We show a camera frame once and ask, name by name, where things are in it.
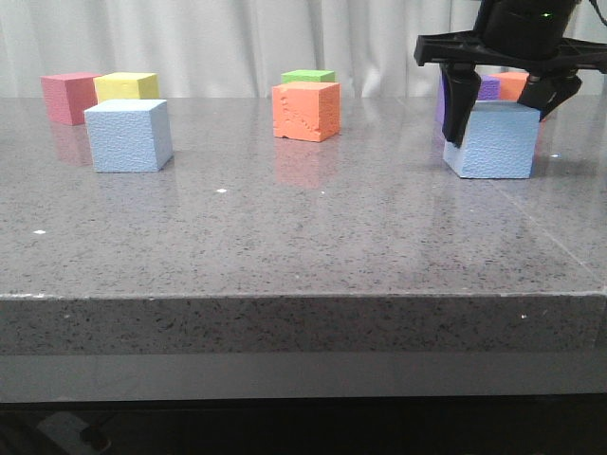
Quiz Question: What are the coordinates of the white curtain backdrop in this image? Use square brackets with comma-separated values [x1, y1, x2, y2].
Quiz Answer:
[1, 1, 479, 98]

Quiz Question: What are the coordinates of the light blue foam cube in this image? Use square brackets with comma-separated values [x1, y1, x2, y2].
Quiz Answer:
[83, 99, 174, 173]
[443, 100, 540, 179]

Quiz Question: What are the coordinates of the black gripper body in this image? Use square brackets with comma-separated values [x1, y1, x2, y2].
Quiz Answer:
[414, 0, 606, 75]

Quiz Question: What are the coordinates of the orange foam cube centre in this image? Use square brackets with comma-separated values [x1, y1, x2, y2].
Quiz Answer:
[272, 82, 341, 142]

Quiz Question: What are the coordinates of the purple foam cube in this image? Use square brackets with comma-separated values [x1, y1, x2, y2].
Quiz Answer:
[434, 74, 501, 125]

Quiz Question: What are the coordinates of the green foam cube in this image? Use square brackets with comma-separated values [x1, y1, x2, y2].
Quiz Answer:
[281, 69, 337, 83]

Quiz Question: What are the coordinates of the yellow foam cube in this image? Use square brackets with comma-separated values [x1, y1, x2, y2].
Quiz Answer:
[93, 72, 160, 103]

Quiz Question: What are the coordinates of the red foam cube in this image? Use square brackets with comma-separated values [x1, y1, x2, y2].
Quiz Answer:
[40, 72, 100, 125]

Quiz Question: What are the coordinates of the orange foam cube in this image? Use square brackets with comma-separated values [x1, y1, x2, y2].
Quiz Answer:
[482, 71, 540, 119]
[272, 82, 341, 142]

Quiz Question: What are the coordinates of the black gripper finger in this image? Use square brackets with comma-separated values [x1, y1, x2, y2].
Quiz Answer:
[440, 64, 481, 147]
[517, 71, 582, 118]

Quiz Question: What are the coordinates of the orange foam cube right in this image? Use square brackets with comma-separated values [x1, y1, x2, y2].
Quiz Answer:
[482, 71, 540, 119]

